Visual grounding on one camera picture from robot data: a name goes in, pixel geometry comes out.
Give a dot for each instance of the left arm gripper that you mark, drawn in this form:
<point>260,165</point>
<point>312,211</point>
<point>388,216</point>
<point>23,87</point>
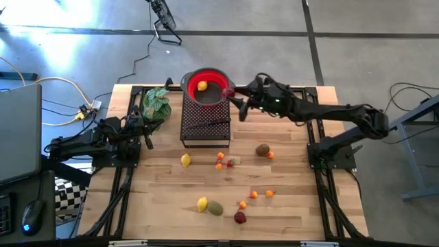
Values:
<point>135,121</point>

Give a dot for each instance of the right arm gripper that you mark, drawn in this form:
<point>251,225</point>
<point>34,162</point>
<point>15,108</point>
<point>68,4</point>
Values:
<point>269,97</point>

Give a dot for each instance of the small red plastic fruit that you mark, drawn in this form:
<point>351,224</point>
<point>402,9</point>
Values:
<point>227,92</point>

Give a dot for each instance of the brown plastic kiwi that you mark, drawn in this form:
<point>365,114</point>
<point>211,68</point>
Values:
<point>262,150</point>

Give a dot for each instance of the red collapsible colander grey rim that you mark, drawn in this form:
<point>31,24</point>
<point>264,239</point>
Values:
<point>192,84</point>

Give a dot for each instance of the red plastic strawberry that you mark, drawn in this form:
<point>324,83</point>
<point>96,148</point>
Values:
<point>230,163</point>

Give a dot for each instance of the yellow-green plastic mango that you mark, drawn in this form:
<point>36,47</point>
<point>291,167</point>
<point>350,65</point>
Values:
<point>215,208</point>

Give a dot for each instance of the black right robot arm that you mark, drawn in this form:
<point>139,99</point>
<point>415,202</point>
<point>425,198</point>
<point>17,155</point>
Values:
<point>336,115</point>

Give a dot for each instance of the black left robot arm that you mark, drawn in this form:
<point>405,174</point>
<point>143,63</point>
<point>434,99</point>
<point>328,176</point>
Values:
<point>85,140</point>

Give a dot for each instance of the green leafy potted plant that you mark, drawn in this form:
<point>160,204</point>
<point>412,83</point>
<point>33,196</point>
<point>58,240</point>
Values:
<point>157,103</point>

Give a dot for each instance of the black perforated metal shelf rack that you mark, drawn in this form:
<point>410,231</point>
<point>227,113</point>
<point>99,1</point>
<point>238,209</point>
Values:
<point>205,118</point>

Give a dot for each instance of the small orange plastic pear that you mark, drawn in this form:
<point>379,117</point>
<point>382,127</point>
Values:
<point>253,195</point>
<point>270,193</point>
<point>270,155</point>
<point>243,204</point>
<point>219,166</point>
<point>220,155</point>

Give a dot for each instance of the grey power strip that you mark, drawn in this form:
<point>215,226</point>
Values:
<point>95,104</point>

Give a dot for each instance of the black white checkered board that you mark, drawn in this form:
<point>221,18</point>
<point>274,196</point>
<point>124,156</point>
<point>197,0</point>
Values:
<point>70,197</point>

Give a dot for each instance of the black floor fan stand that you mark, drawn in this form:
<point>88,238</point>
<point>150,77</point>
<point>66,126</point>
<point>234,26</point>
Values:
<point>166,17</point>

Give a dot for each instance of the dark red plastic apple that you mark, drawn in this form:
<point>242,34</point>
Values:
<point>240,217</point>

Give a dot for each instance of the black desk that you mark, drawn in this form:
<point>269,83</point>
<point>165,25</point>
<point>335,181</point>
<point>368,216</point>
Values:
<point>27,185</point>

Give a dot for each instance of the black computer mouse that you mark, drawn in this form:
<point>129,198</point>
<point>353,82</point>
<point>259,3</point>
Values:
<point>32,217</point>

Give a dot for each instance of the black computer keyboard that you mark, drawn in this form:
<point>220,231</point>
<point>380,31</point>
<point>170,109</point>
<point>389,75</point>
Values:
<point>5,216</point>

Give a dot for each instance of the blue-grey metal stand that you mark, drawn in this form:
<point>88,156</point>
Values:
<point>411,161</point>

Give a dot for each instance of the black aluminium rig frame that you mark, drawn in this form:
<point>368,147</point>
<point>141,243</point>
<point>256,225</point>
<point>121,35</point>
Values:
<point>310,92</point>

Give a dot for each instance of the white frame bracket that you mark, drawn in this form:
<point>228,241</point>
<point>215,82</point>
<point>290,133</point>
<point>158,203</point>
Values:
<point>319,244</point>
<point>127,243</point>

